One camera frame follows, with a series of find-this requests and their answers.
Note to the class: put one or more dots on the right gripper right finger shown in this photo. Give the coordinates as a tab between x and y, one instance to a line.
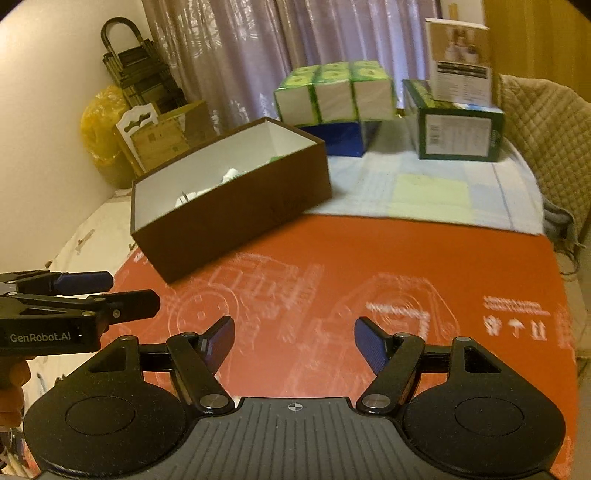
394	360

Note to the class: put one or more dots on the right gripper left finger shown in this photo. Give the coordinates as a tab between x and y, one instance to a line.
196	359

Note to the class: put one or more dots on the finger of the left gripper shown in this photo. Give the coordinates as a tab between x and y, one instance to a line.
124	306
80	283

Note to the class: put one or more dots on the white plug adapter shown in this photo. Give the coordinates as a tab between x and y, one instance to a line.
187	197

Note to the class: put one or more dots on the mint handheld fan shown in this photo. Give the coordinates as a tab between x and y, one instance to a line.
230	175

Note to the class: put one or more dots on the person's left hand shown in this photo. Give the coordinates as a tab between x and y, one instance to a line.
15	373

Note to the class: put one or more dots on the brown cardboard storage box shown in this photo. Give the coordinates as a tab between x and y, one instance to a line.
178	241

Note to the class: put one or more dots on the yellow plastic bag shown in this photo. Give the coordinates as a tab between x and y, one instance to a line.
96	130

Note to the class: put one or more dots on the black folding cart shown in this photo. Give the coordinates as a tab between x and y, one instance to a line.
140	72

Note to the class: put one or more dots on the dark blue box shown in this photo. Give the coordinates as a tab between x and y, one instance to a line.
349	139

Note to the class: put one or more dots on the green white carton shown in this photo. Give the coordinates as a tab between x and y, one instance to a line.
442	130

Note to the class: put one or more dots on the green tissue pack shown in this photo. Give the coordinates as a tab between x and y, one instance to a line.
336	92

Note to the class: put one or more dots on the mauve curtain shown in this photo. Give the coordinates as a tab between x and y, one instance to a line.
233	54

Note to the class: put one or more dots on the quilted beige chair cover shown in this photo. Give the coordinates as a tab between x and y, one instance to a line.
549	124

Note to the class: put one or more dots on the white product box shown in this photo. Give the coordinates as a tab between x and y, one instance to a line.
460	61

